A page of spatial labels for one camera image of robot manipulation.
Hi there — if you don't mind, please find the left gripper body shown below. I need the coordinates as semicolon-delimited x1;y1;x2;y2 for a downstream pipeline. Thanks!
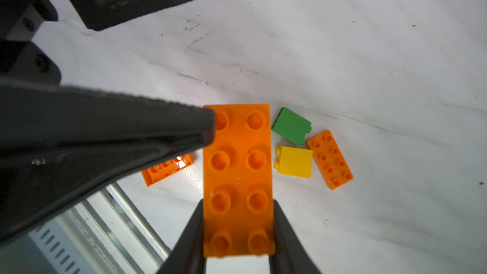
1;0;62;86

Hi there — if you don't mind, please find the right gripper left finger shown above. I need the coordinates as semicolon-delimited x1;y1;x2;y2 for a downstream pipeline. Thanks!
157;200;206;274

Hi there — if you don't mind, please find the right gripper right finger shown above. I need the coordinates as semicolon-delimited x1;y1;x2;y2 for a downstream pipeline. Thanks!
269;200;321;274

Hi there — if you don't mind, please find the orange tall long brick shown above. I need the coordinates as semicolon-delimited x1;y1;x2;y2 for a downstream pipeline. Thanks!
203;104;275;258

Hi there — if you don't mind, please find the orange flat brick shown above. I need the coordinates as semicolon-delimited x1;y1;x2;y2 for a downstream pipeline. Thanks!
141;153;194;187

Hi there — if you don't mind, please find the yellow brick near green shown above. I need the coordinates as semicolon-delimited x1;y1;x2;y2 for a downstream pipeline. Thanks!
274;146;313;178

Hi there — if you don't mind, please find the orange brick near green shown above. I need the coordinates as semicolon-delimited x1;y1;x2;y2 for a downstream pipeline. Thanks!
306;130;354;190

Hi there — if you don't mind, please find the dark green square brick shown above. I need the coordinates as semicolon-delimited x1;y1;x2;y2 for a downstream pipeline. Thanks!
271;107;312;146

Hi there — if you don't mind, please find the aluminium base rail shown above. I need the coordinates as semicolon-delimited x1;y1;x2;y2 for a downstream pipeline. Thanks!
29;183;171;273

